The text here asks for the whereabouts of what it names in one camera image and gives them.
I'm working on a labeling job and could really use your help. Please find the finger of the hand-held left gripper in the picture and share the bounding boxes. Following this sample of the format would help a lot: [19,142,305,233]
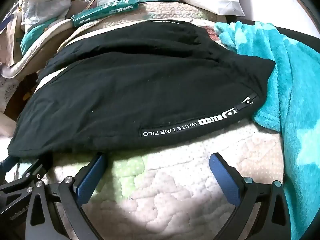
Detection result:
[0,154,54,205]
[0,155,16,183]

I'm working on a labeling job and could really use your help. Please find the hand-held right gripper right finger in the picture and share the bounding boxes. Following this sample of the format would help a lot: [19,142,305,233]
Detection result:
[209,152,298,240]

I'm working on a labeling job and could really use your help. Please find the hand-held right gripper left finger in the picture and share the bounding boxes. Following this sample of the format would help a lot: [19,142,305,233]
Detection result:
[29,152,108,240]

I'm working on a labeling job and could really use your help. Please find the black pants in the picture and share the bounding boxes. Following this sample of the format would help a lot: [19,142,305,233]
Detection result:
[7,20,276,159]

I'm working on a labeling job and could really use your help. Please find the heart patterned quilt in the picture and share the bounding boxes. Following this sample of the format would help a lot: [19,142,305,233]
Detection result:
[32,1,285,240]

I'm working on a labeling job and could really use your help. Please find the cream padded mat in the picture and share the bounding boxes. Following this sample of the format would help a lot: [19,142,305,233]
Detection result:
[1,17,75,78]

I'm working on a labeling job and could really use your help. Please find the teal fleece blanket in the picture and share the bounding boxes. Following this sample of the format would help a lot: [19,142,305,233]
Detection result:
[214,21,320,240]

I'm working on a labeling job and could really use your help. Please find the teal cloth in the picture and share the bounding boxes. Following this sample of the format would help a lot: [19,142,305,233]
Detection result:
[20,26,48,55]

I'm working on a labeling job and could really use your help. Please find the clear plastic bag of clothes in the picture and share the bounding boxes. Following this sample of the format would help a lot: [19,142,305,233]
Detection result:
[21,0,72,30]

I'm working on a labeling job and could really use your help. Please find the green paper ream packet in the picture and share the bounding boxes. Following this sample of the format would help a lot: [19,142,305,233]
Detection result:
[71,0,139,27]

